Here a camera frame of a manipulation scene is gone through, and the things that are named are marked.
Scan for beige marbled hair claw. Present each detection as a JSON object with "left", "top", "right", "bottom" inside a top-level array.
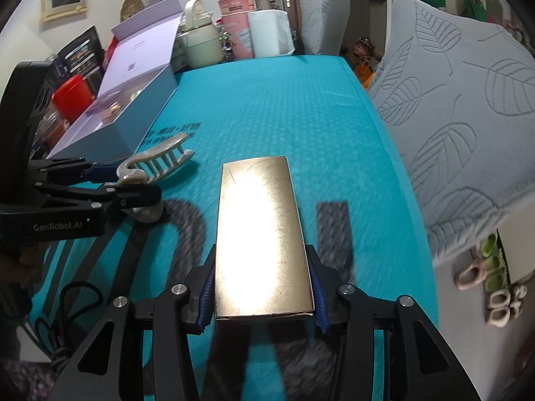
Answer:
[{"left": 112, "top": 131, "right": 197, "bottom": 224}]

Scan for gold rectangular box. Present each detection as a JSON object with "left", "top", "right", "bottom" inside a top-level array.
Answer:
[{"left": 215, "top": 156, "right": 315, "bottom": 320}]

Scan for purple small product box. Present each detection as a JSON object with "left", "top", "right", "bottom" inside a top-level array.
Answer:
[{"left": 85, "top": 101, "right": 115, "bottom": 120}]

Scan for bear charm keychain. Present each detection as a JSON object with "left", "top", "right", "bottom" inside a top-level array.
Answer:
[{"left": 105, "top": 98, "right": 131, "bottom": 120}]

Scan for clear jar orange label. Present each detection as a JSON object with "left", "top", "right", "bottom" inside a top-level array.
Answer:
[{"left": 34, "top": 108, "right": 70, "bottom": 149}]

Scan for red plastic canister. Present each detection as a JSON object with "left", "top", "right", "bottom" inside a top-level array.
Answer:
[{"left": 52, "top": 74, "right": 94, "bottom": 124}]

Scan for slippers on floor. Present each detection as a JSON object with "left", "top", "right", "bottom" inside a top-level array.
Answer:
[{"left": 454, "top": 230, "right": 534, "bottom": 328}]

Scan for black snack bag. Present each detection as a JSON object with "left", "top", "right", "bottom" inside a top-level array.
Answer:
[{"left": 58, "top": 26, "right": 104, "bottom": 96}]

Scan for lavender open gift box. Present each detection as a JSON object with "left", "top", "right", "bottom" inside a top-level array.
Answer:
[{"left": 48, "top": 0, "right": 183, "bottom": 163}]

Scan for teal bubble mat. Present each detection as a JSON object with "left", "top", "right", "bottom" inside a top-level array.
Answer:
[{"left": 30, "top": 56, "right": 438, "bottom": 348}]

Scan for woven round fan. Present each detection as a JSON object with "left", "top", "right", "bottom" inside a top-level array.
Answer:
[{"left": 120, "top": 0, "right": 145, "bottom": 22}]

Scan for pale green white jug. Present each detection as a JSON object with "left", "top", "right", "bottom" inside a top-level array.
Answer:
[{"left": 178, "top": 0, "right": 224, "bottom": 69}]

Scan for pink panda cup stack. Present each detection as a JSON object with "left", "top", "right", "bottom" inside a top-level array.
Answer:
[{"left": 218, "top": 0, "right": 255, "bottom": 60}]

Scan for white paper roll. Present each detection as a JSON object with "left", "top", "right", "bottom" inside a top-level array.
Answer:
[{"left": 247, "top": 9, "right": 295, "bottom": 58}]

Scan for near grey leaf chair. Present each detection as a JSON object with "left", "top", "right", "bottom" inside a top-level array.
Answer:
[{"left": 368, "top": 0, "right": 534, "bottom": 263}]

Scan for grey leaf chair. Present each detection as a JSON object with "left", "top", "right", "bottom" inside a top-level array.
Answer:
[
  {"left": 299, "top": 0, "right": 351, "bottom": 56},
  {"left": 368, "top": 0, "right": 534, "bottom": 263}
]

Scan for far grey leaf chair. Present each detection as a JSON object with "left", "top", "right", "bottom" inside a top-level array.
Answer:
[{"left": 299, "top": 0, "right": 351, "bottom": 56}]

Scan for wall intercom panel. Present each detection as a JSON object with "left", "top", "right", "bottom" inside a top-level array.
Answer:
[{"left": 41, "top": 0, "right": 89, "bottom": 23}]

